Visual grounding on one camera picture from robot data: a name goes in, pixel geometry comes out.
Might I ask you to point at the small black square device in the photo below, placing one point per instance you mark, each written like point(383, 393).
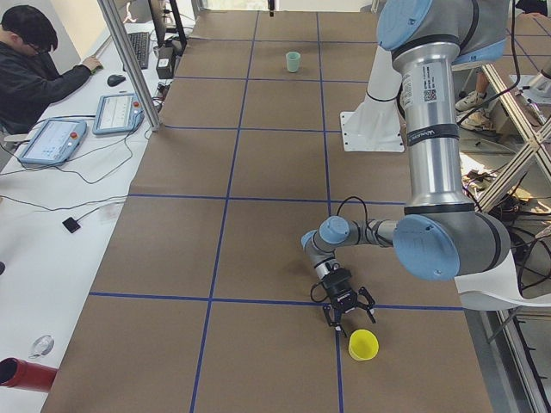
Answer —
point(71, 225)

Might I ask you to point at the person in black jacket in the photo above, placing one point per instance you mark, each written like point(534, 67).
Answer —
point(30, 81)

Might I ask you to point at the aluminium frame post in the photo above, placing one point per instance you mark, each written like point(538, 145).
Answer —
point(125, 51)

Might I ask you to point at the yellow plastic cup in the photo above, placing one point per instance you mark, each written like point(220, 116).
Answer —
point(363, 345)

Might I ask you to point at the near teach pendant tablet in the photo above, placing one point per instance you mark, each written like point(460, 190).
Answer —
point(54, 143)

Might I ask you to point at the green plastic cup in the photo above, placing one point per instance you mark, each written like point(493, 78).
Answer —
point(293, 60)

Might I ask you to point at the black computer mouse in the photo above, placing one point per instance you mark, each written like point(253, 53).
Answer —
point(114, 80)

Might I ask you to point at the crumpled clear plastic wrap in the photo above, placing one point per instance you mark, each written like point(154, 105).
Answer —
point(42, 346)

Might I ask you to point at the black power adapter box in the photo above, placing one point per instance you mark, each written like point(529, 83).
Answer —
point(166, 62)

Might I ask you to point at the teach pendant tablet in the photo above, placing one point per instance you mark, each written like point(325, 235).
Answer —
point(118, 113)
point(54, 143)

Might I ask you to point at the black keyboard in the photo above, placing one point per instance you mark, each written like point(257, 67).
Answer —
point(140, 44)

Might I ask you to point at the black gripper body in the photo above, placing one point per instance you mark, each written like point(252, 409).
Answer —
point(343, 298)

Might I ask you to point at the red cylinder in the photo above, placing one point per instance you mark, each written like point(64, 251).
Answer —
point(23, 375)

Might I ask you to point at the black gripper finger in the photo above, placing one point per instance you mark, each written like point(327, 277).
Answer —
point(333, 318)
point(369, 305)

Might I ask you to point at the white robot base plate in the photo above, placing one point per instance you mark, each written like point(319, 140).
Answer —
point(374, 125)

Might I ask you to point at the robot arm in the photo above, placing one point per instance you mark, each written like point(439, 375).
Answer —
point(442, 235)

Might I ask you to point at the far teach pendant tablet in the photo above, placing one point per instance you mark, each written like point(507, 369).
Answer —
point(118, 113)

